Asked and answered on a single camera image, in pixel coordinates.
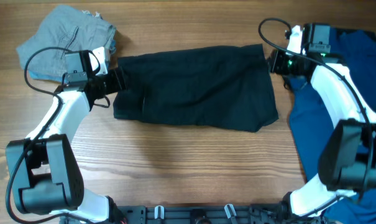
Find black shorts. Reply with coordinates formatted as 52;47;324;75
113;44;278;133

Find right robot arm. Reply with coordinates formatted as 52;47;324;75
270;23;376;223

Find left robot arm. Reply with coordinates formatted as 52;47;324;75
5;50;127;223

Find blue folded denim shorts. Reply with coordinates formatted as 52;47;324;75
28;39;116;82

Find grey folded shorts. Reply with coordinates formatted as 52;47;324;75
16;5;116;68

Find blue polo shirt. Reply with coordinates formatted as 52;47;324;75
286;29;376;223

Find right black cable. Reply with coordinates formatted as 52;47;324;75
257;17;375;218

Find black cable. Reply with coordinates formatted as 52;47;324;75
4;46;111;224
257;17;375;218

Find left black cable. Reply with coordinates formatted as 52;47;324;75
4;46;111;224

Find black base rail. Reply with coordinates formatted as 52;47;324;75
59;203;331;224

